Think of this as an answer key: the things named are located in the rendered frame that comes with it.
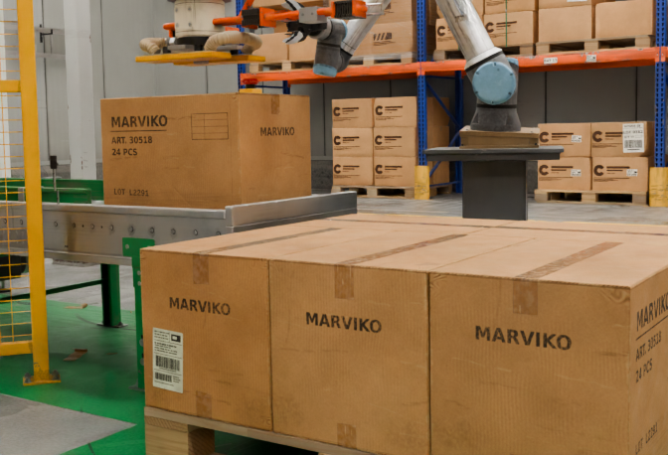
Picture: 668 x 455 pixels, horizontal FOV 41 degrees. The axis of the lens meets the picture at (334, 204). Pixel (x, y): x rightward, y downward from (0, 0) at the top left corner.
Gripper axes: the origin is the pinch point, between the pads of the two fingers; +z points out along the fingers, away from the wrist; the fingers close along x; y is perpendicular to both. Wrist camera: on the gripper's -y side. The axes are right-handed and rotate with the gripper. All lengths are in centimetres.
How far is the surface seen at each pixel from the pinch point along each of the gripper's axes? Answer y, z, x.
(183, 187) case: 18, 35, -55
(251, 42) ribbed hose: 7.6, 9.8, -7.4
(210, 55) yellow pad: 10.5, 28.3, -12.6
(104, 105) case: 52, 35, -28
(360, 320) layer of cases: -84, 95, -78
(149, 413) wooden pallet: -22, 95, -107
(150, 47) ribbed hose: 39.0, 25.5, -8.0
